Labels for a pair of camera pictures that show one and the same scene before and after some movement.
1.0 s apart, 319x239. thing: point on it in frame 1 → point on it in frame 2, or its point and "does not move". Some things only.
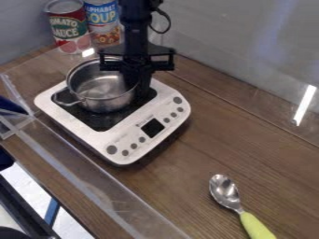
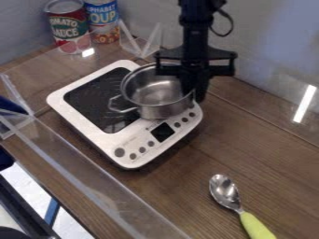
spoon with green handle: (226, 193) does not move
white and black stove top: (116, 135) → (126, 138)
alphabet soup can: (104, 21) does not move
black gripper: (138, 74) → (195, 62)
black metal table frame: (26, 212) does not move
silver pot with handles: (104, 91) → (152, 93)
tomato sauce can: (68, 25) does not move
